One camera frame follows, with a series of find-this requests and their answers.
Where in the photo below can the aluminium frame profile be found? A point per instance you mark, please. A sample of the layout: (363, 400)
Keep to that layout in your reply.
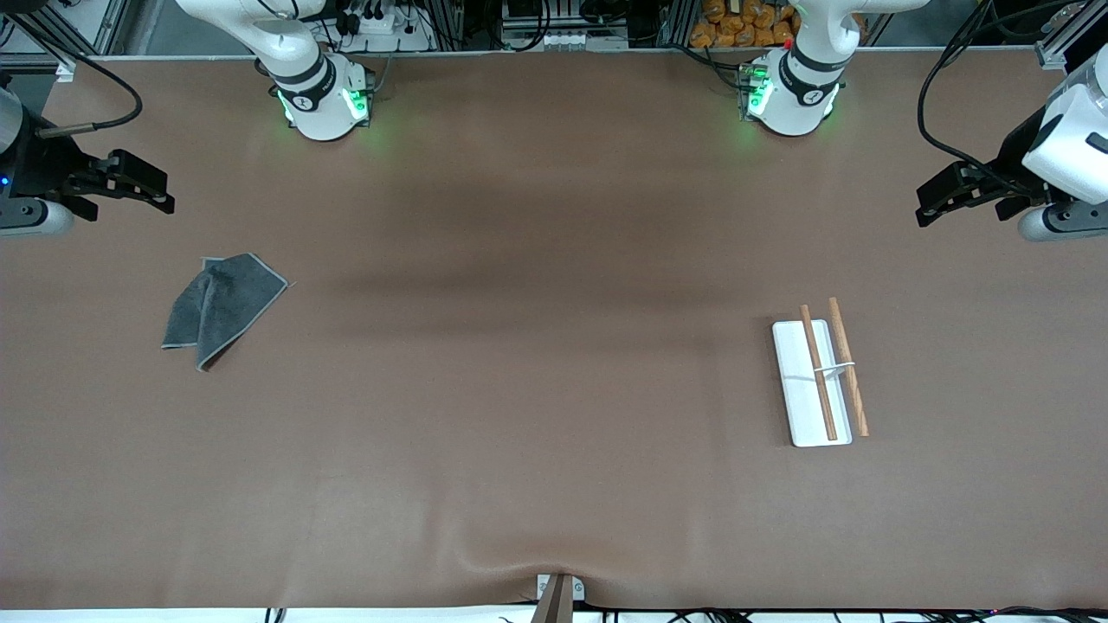
(1069, 48)

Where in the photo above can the electronics control box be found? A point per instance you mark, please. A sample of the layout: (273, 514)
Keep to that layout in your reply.
(563, 26)

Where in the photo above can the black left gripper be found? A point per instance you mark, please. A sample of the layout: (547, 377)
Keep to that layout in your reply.
(1010, 161)

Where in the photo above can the grey microfibre towel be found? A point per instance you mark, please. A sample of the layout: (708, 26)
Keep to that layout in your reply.
(221, 303)

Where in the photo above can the orange snack packets pile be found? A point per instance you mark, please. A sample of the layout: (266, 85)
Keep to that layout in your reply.
(736, 30)

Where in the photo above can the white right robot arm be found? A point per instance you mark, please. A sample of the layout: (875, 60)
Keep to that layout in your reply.
(320, 95)

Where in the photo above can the white rack with wooden bars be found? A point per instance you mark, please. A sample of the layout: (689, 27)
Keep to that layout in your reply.
(801, 389)

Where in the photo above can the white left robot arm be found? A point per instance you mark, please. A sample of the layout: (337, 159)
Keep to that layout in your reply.
(792, 95)

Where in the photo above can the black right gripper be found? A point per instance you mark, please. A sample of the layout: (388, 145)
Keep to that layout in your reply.
(39, 164)

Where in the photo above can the white power strip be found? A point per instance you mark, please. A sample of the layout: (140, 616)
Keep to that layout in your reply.
(381, 26)

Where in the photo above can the brown camera post with bracket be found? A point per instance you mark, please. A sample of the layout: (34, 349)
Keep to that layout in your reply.
(554, 606)

